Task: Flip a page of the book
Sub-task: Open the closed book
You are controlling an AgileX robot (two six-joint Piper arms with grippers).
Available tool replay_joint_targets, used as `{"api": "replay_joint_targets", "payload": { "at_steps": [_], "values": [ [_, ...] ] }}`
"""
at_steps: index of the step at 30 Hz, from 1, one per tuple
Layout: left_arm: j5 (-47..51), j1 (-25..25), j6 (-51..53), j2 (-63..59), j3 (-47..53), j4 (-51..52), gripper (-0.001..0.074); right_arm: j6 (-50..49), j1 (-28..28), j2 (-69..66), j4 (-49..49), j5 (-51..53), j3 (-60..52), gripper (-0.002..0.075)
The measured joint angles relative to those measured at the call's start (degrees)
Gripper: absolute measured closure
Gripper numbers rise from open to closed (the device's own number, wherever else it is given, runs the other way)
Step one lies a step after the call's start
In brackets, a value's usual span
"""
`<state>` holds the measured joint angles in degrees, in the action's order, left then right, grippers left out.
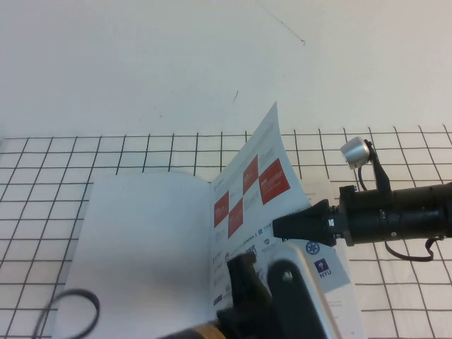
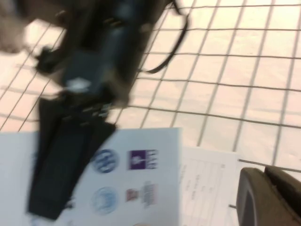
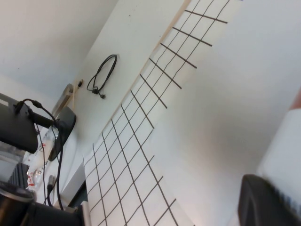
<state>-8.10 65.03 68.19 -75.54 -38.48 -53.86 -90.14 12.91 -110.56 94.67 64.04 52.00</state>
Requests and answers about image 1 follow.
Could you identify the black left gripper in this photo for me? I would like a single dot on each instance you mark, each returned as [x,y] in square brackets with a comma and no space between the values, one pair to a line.
[247,323]

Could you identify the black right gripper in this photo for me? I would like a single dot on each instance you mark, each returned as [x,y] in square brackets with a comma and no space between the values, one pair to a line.
[367,219]

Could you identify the white printed brochure book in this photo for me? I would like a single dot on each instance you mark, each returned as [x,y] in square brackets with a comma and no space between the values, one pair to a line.
[148,229]

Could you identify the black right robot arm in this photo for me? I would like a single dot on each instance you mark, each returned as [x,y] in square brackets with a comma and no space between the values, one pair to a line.
[423,212]

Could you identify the white mat with black grid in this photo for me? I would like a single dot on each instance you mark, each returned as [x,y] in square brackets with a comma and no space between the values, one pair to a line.
[35,197]

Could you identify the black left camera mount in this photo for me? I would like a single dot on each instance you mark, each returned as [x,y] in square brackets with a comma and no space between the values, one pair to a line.
[289,303]

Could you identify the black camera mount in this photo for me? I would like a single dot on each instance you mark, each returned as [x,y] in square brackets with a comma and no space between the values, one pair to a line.
[289,303]
[381,176]

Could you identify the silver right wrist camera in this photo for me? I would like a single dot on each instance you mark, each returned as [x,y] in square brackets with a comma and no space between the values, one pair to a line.
[355,152]

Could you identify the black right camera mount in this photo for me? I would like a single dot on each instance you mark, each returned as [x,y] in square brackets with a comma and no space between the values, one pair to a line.
[381,176]

